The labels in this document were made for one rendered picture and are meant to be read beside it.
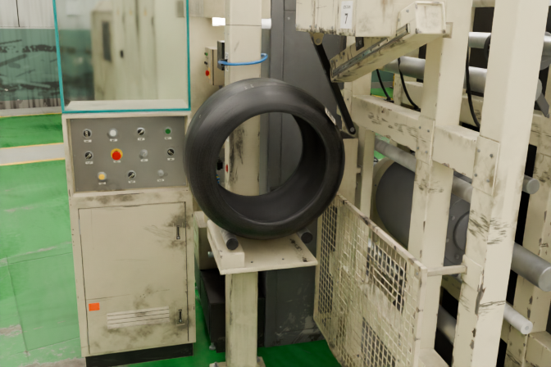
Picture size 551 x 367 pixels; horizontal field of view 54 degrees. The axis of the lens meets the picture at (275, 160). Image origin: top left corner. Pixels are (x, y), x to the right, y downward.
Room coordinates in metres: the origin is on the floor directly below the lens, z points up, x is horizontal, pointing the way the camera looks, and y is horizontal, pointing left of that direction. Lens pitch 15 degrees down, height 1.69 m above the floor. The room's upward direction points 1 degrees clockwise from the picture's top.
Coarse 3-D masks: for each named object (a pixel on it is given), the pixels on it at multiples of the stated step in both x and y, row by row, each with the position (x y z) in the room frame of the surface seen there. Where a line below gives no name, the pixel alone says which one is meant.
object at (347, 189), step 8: (344, 136) 2.34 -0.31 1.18; (352, 136) 2.26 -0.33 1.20; (344, 144) 2.20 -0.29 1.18; (352, 144) 2.21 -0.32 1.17; (352, 152) 2.21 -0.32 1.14; (352, 160) 2.21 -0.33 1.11; (344, 168) 2.20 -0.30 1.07; (352, 168) 2.21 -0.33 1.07; (344, 176) 2.20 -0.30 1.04; (352, 176) 2.21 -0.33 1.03; (344, 184) 2.20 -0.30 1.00; (352, 184) 2.21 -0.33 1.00; (344, 192) 2.20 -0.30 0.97; (352, 192) 2.21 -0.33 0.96; (336, 200) 2.19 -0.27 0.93; (352, 200) 2.21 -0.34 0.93
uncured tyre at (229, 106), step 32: (224, 96) 1.83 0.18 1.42; (256, 96) 1.79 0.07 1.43; (288, 96) 1.81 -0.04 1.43; (192, 128) 1.86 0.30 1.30; (224, 128) 1.75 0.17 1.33; (320, 128) 1.83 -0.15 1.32; (192, 160) 1.75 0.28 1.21; (320, 160) 2.09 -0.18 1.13; (192, 192) 1.78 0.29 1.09; (224, 192) 2.02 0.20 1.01; (288, 192) 2.09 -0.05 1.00; (320, 192) 1.83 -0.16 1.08; (224, 224) 1.76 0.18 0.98; (256, 224) 1.77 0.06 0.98; (288, 224) 1.80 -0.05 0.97
